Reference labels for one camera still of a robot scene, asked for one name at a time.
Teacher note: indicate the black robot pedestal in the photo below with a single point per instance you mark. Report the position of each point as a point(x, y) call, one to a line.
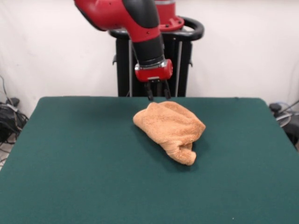
point(187, 77)

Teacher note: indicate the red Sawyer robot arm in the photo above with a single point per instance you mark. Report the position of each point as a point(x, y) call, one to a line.
point(140, 28)

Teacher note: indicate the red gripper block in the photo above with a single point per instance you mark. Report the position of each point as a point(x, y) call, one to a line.
point(154, 73)

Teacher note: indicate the dark green table cloth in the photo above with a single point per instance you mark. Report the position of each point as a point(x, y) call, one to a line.
point(93, 163)

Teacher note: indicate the orange terry towel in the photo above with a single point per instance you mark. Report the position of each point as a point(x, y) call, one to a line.
point(170, 126)

